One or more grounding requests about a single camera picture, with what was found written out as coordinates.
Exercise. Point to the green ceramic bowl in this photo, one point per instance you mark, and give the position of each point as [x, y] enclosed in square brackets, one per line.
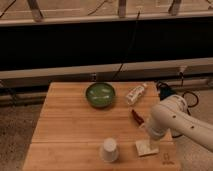
[100, 94]

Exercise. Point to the white paper cup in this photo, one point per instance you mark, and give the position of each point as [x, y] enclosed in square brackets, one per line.
[109, 150]

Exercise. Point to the clear plastic bottle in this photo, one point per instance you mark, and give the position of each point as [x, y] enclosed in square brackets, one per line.
[136, 93]

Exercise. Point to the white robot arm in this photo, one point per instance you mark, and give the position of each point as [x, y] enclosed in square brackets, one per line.
[170, 114]

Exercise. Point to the white horizontal rail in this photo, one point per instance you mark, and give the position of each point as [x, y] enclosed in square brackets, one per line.
[148, 69]

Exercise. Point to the white sponge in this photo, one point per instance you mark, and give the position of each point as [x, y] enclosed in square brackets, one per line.
[147, 147]

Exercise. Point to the blue power adapter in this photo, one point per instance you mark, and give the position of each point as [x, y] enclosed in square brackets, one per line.
[166, 92]

